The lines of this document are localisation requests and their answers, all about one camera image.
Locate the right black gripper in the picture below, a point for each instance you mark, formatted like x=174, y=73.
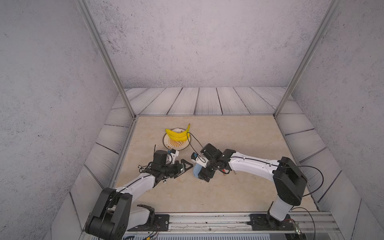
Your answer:
x=207, y=174

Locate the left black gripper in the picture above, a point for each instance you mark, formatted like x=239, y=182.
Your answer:
x=177, y=171

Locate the light blue alarm clock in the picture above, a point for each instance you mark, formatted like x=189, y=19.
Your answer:
x=196, y=170

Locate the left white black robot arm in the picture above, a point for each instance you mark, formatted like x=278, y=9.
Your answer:
x=114, y=213

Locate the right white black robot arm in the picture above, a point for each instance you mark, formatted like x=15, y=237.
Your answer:
x=289, y=180

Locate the round patterned plate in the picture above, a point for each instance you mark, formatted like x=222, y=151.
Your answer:
x=170, y=144

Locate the yellow banana bunch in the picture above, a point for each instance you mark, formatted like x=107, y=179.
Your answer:
x=179, y=137

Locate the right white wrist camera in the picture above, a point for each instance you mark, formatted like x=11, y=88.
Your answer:
x=202, y=161

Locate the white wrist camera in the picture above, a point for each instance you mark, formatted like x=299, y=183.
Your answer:
x=202, y=161
x=171, y=156

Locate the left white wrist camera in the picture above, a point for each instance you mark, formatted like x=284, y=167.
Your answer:
x=171, y=156

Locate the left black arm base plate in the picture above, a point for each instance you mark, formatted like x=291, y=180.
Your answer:
x=143, y=218

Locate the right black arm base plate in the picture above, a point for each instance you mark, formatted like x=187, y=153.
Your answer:
x=265, y=222

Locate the aluminium front rail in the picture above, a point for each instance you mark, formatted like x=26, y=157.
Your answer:
x=301, y=225

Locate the left aluminium frame post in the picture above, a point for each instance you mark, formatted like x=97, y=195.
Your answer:
x=84, y=10

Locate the aluminium frame post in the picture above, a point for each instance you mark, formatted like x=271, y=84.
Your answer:
x=321, y=30
x=84, y=10

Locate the right aluminium frame post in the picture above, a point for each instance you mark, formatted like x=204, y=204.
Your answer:
x=321, y=30

